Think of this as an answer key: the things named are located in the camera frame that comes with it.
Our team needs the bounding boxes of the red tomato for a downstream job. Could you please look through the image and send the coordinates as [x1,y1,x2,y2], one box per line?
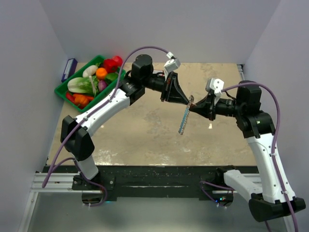
[112,56,123,67]

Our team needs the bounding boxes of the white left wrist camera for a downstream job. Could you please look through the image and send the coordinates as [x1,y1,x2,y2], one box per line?
[164,58,181,77]

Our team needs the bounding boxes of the green bell pepper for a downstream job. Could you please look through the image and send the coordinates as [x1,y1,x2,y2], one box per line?
[104,72,118,83]

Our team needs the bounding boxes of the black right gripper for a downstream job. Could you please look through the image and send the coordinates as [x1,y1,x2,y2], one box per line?
[190,91,244,121]

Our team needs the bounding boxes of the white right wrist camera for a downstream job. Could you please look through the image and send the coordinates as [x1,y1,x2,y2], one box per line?
[205,78,225,105]

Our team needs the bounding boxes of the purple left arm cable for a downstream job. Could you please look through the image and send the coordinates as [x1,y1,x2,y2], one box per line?
[42,45,174,207]

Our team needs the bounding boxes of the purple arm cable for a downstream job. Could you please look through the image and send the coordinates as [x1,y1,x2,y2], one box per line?
[199,83,299,232]
[42,45,174,207]

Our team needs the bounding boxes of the red chili pepper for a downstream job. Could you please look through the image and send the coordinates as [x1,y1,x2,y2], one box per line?
[66,92,74,103]

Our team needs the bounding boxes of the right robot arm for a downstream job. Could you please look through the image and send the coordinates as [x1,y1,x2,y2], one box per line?
[189,78,306,222]

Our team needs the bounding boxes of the purple box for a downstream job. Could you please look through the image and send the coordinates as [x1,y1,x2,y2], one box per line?
[61,58,78,83]

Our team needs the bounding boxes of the purple onion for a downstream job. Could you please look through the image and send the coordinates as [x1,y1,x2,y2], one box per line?
[98,80,108,92]

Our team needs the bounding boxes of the small orange pepper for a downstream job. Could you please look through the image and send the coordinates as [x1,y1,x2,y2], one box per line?
[73,93,94,108]

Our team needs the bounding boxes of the green leafy cabbage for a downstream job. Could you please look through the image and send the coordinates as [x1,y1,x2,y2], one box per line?
[67,76,99,96]

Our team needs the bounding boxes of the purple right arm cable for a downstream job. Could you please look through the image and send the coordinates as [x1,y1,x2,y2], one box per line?
[199,83,299,232]

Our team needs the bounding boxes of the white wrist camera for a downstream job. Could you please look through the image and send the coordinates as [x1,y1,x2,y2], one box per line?
[164,58,181,77]
[205,78,225,105]

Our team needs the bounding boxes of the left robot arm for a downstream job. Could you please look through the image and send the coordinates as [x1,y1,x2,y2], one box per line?
[61,53,189,189]

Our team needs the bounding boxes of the white radish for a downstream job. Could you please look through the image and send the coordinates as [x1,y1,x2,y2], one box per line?
[83,65,98,78]

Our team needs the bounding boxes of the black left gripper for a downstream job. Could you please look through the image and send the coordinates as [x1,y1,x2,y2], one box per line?
[142,72,188,105]

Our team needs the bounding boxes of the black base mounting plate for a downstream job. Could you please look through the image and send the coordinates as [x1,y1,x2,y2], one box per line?
[42,164,270,203]

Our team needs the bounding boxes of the red bell pepper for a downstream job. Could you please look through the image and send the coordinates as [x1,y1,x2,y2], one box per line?
[103,59,118,73]

